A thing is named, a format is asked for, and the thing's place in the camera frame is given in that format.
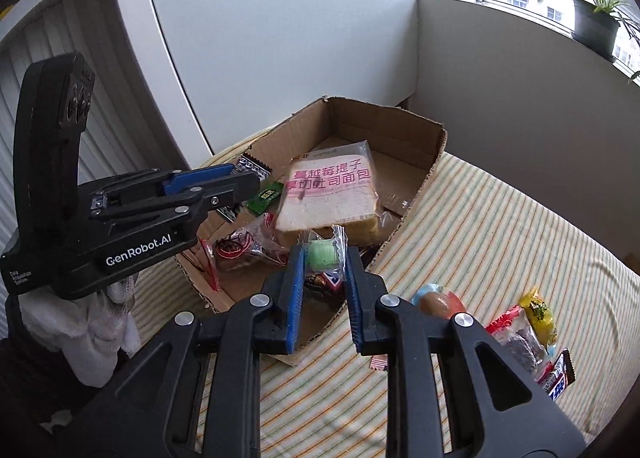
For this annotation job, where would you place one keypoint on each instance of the striped blanket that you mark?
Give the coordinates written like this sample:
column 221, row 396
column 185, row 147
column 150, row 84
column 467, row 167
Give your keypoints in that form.
column 475, row 238

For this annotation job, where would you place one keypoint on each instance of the cardboard box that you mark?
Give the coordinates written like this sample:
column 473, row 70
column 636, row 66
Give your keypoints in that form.
column 360, row 133

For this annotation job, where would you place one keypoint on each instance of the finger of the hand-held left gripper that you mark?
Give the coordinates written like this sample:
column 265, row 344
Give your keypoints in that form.
column 200, row 175
column 220, row 190

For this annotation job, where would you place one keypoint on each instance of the brown egg in clear packet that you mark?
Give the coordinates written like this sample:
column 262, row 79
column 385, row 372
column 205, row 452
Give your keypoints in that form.
column 434, row 302

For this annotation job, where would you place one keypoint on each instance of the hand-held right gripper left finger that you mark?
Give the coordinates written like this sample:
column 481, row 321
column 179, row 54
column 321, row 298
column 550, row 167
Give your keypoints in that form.
column 296, row 298

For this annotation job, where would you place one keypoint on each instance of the small pink packet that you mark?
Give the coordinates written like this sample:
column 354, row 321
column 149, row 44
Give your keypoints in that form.
column 378, row 363

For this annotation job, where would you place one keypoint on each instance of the black and white candy packet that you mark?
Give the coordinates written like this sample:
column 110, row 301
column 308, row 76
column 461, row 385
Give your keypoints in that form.
column 252, row 167

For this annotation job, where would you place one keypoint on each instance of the small green candy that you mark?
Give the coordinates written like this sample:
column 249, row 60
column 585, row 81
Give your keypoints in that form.
column 264, row 198

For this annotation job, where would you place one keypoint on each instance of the sliced bread packet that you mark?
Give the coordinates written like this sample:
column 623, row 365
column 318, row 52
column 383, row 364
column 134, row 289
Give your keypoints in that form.
column 325, row 193

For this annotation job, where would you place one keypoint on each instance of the clear bag of dark plums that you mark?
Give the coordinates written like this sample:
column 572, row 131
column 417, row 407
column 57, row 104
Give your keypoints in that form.
column 522, row 343

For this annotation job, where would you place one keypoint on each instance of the dark purple chocolate bar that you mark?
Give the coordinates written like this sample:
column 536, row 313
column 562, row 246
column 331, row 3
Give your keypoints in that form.
column 560, row 373

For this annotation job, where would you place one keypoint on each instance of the white ribbed radiator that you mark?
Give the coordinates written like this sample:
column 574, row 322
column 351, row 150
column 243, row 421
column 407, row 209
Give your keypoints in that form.
column 125, row 103

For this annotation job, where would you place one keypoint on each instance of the potted spider plant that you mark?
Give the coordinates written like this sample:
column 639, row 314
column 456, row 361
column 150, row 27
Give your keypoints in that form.
column 595, row 30

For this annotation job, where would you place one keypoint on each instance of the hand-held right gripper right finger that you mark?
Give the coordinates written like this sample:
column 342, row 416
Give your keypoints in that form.
column 353, row 303

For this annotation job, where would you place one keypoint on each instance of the clear red-edged snack packet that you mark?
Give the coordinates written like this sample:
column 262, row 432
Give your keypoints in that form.
column 235, row 248

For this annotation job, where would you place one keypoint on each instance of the person's left hand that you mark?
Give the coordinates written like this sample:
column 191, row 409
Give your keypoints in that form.
column 85, row 333

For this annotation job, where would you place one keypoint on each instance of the yellow snack packet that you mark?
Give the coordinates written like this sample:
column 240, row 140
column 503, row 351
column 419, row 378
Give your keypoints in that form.
column 540, row 318

